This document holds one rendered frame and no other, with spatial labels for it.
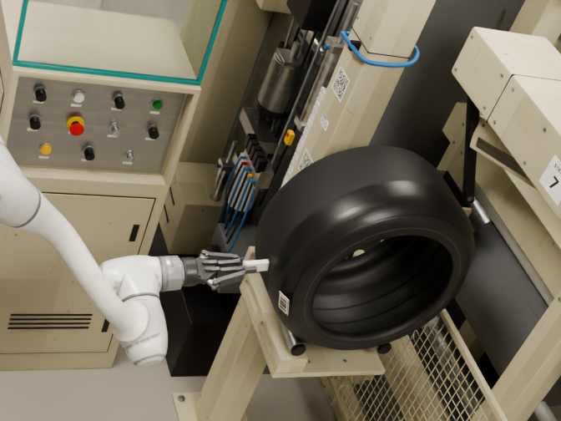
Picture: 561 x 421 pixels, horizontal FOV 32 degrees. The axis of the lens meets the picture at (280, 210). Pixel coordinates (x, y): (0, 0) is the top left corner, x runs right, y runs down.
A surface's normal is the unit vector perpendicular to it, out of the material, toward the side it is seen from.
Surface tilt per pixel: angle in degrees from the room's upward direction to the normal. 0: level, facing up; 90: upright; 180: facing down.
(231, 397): 90
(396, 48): 90
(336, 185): 38
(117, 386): 0
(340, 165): 32
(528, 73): 0
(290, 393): 0
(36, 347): 90
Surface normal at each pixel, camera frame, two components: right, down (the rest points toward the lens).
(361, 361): 0.31, -0.75
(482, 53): -0.90, -0.04
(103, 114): 0.29, 0.66
